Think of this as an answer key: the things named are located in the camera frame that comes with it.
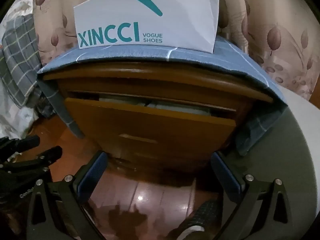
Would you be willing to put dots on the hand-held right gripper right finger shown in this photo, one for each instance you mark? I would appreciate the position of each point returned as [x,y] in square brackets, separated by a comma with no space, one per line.
[225,175]

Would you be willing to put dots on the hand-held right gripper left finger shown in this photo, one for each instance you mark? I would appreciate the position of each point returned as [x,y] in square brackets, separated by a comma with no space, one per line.
[92,172]

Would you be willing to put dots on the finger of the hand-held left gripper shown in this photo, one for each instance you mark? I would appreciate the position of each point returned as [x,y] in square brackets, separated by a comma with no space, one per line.
[27,142]
[47,155]

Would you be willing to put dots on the wooden drawer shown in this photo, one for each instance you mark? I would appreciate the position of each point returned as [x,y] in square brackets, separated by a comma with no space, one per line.
[150,130]

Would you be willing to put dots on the white shoe box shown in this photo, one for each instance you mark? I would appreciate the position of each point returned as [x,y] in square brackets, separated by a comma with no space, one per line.
[150,12]

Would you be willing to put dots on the white crumpled plastic bag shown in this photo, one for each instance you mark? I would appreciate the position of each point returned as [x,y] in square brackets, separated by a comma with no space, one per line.
[15,120]

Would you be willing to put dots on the person's plaid trouser leg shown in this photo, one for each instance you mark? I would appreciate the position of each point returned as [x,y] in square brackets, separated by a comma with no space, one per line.
[202,212]

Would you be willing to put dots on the grey plaid bedding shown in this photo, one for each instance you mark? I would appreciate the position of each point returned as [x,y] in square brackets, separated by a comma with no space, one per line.
[17,55]

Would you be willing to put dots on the wooden nightstand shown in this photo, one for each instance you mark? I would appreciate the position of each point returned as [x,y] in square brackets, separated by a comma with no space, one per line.
[150,80]

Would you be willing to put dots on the blue checked cloth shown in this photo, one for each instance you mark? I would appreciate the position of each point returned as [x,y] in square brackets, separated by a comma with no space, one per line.
[225,60]

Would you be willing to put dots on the white crumpled cloth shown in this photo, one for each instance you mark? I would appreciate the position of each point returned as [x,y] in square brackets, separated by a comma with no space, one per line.
[22,8]

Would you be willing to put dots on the leaf-printed curtain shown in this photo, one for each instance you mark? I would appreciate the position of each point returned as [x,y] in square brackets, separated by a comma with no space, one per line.
[275,42]

